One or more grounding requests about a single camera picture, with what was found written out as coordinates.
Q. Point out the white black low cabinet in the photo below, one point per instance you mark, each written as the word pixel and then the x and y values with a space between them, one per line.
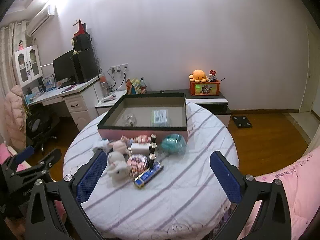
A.
pixel 216 104

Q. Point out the teal round plastic case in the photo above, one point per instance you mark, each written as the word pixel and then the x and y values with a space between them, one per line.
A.
pixel 174 144

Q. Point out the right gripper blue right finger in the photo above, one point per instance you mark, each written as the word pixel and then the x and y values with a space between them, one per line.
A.
pixel 229 177

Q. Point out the round striped bed quilt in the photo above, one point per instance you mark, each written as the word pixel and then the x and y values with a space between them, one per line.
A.
pixel 183 201

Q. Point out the pink blanket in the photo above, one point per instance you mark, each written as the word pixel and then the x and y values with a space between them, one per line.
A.
pixel 301 184

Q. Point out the snack bags cluster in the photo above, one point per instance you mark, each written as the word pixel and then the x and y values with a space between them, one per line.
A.
pixel 136 86

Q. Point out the white wall power outlet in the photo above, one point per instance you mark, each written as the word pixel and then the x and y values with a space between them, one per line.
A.
pixel 120 67

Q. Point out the white desk with drawers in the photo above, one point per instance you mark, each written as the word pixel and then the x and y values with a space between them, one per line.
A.
pixel 80 100

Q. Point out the white air conditioner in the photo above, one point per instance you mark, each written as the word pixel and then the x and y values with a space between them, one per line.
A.
pixel 44 15

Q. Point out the orange lid water bottle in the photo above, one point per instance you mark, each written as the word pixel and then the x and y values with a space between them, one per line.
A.
pixel 104 86

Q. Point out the blue yellow rectangular box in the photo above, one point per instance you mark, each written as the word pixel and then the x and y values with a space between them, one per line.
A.
pixel 148 174

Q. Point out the white glass door cabinet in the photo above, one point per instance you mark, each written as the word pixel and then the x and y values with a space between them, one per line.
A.
pixel 27 66

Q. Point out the pink padded jacket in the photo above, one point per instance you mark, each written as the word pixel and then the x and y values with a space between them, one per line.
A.
pixel 15 117

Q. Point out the white power adapter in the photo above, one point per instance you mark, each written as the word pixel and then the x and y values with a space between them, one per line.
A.
pixel 140 148

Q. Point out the small pink brick figure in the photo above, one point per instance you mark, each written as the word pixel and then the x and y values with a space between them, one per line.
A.
pixel 141 139

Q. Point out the orange octopus plush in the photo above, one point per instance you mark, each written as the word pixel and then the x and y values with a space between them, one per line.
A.
pixel 198 76

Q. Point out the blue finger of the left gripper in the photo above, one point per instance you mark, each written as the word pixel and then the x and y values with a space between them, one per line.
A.
pixel 23 155
pixel 46 158

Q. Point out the black computer tower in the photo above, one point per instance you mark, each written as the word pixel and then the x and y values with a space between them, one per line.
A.
pixel 84 65

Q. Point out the black hair clip strip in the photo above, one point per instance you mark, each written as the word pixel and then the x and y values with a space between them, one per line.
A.
pixel 152 149

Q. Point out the clear packet with label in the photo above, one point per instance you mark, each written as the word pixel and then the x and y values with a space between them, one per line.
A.
pixel 160 118

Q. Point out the white bunny plush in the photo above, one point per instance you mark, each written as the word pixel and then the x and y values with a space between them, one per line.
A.
pixel 119 170

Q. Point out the black computer monitor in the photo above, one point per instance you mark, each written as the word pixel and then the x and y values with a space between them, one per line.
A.
pixel 63 69

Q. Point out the red cartoon storage box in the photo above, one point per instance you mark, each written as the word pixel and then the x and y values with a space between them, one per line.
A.
pixel 206 89

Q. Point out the black bathroom scale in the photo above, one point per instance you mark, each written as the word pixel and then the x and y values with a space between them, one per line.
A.
pixel 241 121

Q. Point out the pink black storage box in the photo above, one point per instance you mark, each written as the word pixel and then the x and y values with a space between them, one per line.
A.
pixel 111 126

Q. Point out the black speaker box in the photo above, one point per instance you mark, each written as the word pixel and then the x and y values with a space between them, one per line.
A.
pixel 82 42

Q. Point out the round pink brick figure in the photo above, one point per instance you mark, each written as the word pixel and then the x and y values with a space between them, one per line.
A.
pixel 137 163

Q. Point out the white round plush ball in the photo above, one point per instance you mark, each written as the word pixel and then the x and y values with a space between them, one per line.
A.
pixel 115 156

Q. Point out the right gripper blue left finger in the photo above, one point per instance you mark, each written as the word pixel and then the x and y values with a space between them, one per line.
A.
pixel 87 176

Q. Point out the black office chair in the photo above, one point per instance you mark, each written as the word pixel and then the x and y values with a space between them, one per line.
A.
pixel 41 120

